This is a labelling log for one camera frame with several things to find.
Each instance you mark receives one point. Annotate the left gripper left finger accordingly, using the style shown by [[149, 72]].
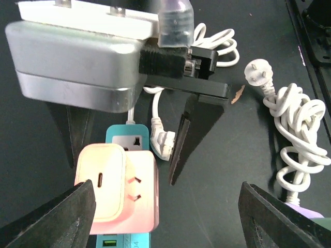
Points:
[[65, 221]]

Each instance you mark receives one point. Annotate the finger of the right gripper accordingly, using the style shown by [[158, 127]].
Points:
[[75, 125]]

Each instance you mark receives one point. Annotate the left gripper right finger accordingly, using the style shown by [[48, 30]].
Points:
[[268, 222]]

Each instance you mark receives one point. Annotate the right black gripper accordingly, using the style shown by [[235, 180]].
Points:
[[186, 70]]

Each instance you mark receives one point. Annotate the small pink charger plug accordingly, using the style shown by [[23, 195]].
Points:
[[111, 173]]

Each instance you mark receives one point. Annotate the teal power strip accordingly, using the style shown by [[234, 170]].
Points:
[[132, 137]]

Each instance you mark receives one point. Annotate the pink cube socket adapter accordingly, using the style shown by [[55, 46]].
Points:
[[145, 216]]

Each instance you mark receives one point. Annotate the purple power strip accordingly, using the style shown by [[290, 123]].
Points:
[[307, 212]]

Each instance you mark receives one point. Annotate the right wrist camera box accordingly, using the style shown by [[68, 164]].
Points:
[[79, 53]]

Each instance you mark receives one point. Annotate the black front rail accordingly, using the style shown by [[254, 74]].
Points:
[[311, 22]]

